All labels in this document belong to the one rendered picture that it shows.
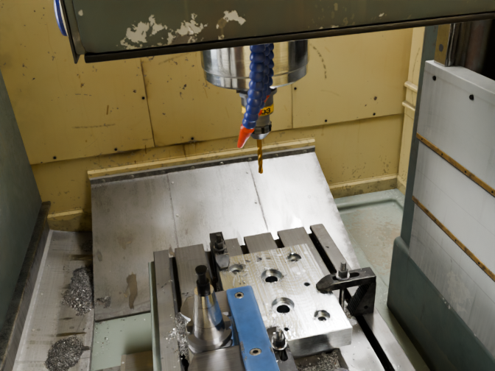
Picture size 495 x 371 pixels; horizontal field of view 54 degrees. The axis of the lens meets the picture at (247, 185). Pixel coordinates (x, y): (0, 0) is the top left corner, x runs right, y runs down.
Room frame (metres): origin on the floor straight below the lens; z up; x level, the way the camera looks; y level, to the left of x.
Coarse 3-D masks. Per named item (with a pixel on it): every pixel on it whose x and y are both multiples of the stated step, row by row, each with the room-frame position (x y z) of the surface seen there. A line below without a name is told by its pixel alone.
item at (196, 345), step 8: (192, 320) 0.50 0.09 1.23; (224, 320) 0.49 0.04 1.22; (192, 336) 0.47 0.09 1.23; (224, 336) 0.46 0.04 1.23; (192, 344) 0.46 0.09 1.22; (200, 344) 0.45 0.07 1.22; (208, 344) 0.45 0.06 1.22; (216, 344) 0.45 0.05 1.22; (224, 344) 0.46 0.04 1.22; (192, 352) 0.46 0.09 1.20
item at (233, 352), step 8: (200, 352) 0.45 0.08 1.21; (208, 352) 0.45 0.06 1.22; (216, 352) 0.45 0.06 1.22; (224, 352) 0.45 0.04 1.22; (232, 352) 0.44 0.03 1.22; (240, 352) 0.44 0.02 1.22; (192, 360) 0.44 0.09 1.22; (200, 360) 0.43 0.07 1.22; (208, 360) 0.43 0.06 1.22; (216, 360) 0.43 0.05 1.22; (224, 360) 0.43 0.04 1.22; (232, 360) 0.43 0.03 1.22; (240, 360) 0.43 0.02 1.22; (192, 368) 0.42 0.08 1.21; (200, 368) 0.42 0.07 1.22; (208, 368) 0.42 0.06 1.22; (216, 368) 0.42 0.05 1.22; (224, 368) 0.42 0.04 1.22; (232, 368) 0.42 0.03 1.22; (240, 368) 0.42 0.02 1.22
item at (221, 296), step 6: (216, 294) 0.56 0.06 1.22; (222, 294) 0.55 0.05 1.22; (186, 300) 0.55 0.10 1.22; (192, 300) 0.55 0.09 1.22; (222, 300) 0.54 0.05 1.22; (186, 306) 0.54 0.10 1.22; (192, 306) 0.53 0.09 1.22; (222, 306) 0.53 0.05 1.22; (228, 306) 0.53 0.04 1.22; (186, 312) 0.52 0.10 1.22; (192, 312) 0.52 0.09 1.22; (222, 312) 0.52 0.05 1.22; (228, 312) 0.52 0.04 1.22; (186, 318) 0.51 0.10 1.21
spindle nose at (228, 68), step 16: (240, 48) 0.64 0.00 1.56; (288, 48) 0.65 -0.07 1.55; (304, 48) 0.68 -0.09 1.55; (208, 64) 0.67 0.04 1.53; (224, 64) 0.65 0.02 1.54; (240, 64) 0.64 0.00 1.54; (288, 64) 0.65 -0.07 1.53; (304, 64) 0.68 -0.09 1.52; (208, 80) 0.68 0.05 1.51; (224, 80) 0.65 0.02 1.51; (240, 80) 0.64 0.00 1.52; (288, 80) 0.65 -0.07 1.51
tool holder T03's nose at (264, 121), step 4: (264, 116) 0.70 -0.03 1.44; (268, 116) 0.71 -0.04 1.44; (260, 120) 0.70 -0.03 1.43; (264, 120) 0.70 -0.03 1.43; (268, 120) 0.71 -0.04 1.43; (256, 124) 0.70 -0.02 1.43; (260, 124) 0.70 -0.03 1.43; (264, 124) 0.70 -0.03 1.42; (268, 124) 0.71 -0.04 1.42; (256, 128) 0.70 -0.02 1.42; (260, 128) 0.70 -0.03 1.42; (264, 128) 0.70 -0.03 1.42; (268, 128) 0.70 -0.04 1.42; (252, 132) 0.70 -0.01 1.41; (256, 132) 0.70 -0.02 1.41; (260, 132) 0.70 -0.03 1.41; (264, 132) 0.70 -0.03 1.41; (268, 132) 0.71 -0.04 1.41; (252, 136) 0.71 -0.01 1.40; (256, 136) 0.70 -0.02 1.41; (260, 136) 0.70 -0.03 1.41; (264, 136) 0.71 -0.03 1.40
